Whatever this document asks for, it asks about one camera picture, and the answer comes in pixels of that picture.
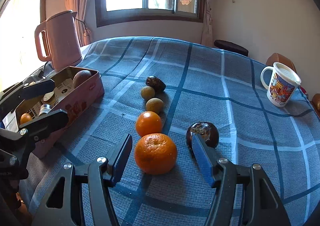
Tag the blue checked tablecloth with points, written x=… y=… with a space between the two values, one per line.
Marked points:
x=200 y=78

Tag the brown leather sofa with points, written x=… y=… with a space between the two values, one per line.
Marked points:
x=317 y=103

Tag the dark cushioned round stool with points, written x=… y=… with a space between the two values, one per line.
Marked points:
x=230 y=46

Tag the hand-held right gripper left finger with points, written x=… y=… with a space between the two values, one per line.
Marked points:
x=122 y=156

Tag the tan longan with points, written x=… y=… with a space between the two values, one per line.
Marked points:
x=154 y=105
x=147 y=92

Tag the medium orange tangerine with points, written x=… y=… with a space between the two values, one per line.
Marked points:
x=149 y=124

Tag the large orange tangerine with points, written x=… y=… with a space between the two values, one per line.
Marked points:
x=155 y=153

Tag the small orange tangerine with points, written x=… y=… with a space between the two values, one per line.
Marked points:
x=25 y=118

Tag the rectangular metal tin box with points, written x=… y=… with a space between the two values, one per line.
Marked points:
x=82 y=101

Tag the printed paper insert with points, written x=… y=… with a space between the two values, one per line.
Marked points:
x=61 y=88

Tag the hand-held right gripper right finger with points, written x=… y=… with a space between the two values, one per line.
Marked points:
x=202 y=158

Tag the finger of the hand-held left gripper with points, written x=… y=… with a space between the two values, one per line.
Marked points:
x=50 y=119
x=37 y=89

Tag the pink electric kettle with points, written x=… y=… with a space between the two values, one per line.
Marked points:
x=62 y=41

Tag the round dark passion fruit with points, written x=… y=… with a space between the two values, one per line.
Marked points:
x=208 y=131

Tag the wrinkled dark passion fruit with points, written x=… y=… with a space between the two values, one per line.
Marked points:
x=155 y=83

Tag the sunlit window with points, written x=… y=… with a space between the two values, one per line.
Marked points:
x=20 y=28

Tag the white cartoon print mug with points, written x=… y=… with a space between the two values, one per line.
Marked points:
x=278 y=93

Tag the beige curtain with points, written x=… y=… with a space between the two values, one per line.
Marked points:
x=207 y=28

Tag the white mug lid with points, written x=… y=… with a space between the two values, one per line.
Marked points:
x=287 y=72

